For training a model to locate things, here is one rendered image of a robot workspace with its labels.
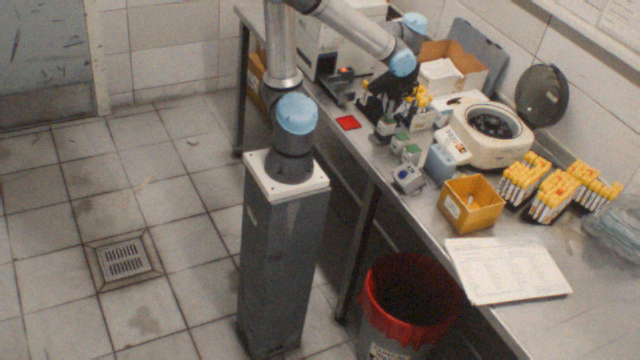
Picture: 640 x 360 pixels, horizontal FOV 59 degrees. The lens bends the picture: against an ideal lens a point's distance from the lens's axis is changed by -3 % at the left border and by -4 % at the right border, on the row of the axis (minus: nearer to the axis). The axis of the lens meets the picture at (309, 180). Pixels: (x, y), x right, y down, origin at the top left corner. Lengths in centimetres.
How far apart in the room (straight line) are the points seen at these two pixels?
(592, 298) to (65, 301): 196
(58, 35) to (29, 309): 139
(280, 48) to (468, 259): 77
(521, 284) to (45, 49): 253
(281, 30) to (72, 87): 197
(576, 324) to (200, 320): 146
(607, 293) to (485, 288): 37
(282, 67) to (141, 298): 129
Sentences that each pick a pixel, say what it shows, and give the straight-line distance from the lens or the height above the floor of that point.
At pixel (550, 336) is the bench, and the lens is 160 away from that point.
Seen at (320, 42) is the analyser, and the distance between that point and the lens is 212.
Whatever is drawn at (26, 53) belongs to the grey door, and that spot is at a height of 46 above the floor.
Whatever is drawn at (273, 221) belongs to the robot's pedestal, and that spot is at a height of 80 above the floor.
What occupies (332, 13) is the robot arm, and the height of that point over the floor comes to 142.
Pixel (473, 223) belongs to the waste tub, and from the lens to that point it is 172.
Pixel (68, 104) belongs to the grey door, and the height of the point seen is 12.
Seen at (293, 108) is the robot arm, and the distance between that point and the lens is 161.
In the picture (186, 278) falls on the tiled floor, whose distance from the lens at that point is 260.
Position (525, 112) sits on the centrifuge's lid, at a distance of 215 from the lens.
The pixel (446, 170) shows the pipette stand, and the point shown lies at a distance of 180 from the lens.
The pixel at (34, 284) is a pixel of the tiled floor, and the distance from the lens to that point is 269.
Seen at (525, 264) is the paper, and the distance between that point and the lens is 171.
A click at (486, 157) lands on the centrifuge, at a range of 193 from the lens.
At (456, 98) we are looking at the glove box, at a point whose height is 94.
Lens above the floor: 204
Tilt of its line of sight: 41 degrees down
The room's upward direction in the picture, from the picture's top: 9 degrees clockwise
